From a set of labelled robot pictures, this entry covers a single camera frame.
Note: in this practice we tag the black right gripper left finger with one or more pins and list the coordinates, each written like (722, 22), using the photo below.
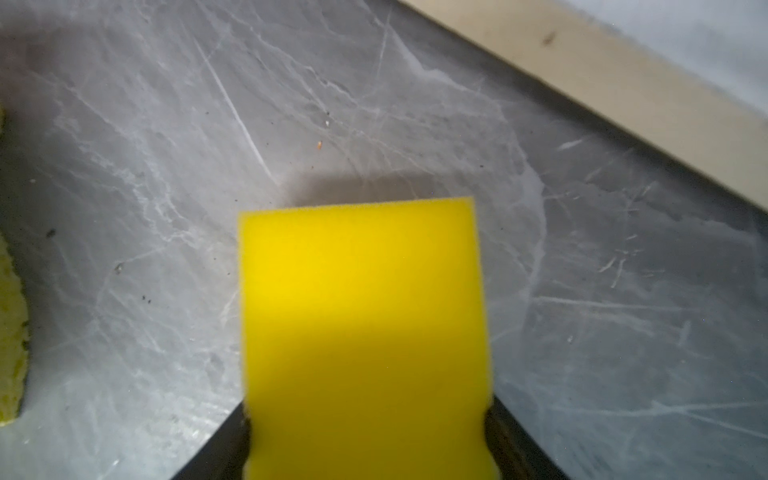
(224, 455)

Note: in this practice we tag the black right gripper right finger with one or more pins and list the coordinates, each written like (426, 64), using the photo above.
(515, 452)

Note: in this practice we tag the white two-tier metal shelf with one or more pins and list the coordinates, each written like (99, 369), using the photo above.
(644, 95)

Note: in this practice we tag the large yellow coarse sponge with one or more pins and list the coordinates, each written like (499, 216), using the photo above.
(14, 338)

